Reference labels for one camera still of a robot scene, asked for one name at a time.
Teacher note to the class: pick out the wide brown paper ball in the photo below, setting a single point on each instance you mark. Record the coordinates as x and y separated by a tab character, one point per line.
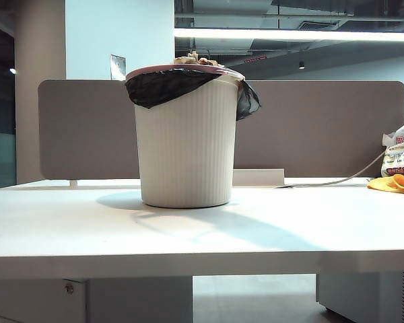
207	62

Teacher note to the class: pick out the white ribbed trash can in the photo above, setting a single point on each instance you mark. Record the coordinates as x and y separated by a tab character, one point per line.
185	151

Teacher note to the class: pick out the black plastic trash bag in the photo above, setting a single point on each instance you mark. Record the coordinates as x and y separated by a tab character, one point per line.
155	91

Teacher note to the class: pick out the red hanging sign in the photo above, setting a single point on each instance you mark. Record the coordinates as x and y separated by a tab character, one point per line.
256	59

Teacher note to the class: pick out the grey desk partition panel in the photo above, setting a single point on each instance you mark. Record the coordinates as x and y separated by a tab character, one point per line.
87	134

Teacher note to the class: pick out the black ceiling spot lamp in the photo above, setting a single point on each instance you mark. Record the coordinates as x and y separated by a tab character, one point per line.
301	65

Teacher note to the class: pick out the white under-desk drawer cabinet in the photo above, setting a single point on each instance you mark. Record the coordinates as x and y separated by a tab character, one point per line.
138	299

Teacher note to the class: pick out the long ceiling light strip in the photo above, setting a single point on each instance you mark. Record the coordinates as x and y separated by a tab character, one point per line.
289	34

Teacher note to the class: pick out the ceiling air vent grille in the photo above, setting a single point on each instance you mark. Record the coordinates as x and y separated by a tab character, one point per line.
318	25

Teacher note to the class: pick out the round metal drawer lock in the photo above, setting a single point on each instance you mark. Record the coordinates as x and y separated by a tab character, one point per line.
68	288

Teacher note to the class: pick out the yellow cloth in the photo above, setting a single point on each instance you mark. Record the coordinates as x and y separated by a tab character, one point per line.
390	184

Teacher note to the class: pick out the printed plastic snack bag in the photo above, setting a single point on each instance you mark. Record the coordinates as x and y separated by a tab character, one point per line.
397	158

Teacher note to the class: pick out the beige round column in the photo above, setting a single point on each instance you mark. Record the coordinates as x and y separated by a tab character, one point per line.
40	50

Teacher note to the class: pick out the white cabinet with vent grille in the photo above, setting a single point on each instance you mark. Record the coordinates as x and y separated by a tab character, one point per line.
357	296

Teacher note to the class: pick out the glossy wall sign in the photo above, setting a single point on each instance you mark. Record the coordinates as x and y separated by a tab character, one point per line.
118	66

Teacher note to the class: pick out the white partition bracket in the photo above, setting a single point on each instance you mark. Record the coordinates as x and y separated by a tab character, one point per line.
73	183

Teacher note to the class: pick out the small round wall light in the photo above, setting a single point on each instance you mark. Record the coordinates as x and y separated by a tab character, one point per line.
12	71

